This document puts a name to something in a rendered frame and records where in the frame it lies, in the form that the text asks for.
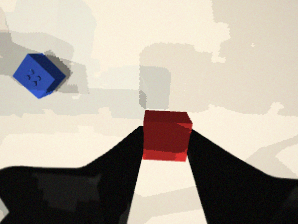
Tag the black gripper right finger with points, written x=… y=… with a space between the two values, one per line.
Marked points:
x=233 y=192

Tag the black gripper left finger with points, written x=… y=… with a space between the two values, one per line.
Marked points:
x=102 y=189

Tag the red block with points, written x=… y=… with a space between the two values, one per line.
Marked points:
x=166 y=135

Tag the blue block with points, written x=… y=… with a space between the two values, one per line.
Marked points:
x=38 y=74

